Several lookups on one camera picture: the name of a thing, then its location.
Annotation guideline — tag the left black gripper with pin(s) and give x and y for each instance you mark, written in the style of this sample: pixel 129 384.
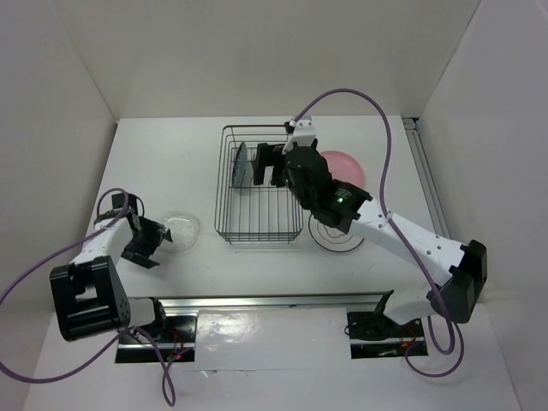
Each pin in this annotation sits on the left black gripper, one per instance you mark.
pixel 156 232

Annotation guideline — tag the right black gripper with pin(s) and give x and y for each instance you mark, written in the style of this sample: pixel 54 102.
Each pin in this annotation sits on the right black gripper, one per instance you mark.
pixel 265 155

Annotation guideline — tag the blue floral green plate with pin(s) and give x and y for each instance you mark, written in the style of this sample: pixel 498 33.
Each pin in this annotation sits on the blue floral green plate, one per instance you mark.
pixel 239 168

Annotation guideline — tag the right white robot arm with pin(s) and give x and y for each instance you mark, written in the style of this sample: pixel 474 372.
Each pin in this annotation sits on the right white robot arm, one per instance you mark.
pixel 455 272

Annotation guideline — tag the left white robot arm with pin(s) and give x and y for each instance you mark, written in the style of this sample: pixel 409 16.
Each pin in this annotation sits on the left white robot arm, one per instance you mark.
pixel 88 294

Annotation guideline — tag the clear glass plate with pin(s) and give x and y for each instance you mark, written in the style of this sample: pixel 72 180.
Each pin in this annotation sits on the clear glass plate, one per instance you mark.
pixel 184 232

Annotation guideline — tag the pink plastic plate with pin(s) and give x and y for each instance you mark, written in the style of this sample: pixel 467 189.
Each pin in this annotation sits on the pink plastic plate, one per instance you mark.
pixel 344 168

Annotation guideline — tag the white plate dark rim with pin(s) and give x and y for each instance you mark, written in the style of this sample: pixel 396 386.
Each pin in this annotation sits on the white plate dark rim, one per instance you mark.
pixel 332 240

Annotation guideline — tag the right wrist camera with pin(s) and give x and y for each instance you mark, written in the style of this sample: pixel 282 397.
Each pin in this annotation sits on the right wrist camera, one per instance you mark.
pixel 300 133

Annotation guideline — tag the dark wire dish rack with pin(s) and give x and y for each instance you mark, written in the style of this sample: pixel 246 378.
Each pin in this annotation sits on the dark wire dish rack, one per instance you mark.
pixel 253 215

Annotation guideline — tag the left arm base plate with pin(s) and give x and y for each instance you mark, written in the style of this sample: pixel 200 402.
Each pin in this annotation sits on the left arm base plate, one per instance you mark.
pixel 175 343

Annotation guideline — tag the aluminium front rail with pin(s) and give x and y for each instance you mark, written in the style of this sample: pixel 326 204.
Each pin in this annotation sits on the aluminium front rail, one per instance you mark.
pixel 173 306

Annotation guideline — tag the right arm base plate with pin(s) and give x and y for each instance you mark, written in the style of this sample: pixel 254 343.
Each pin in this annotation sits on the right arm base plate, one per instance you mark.
pixel 374 337

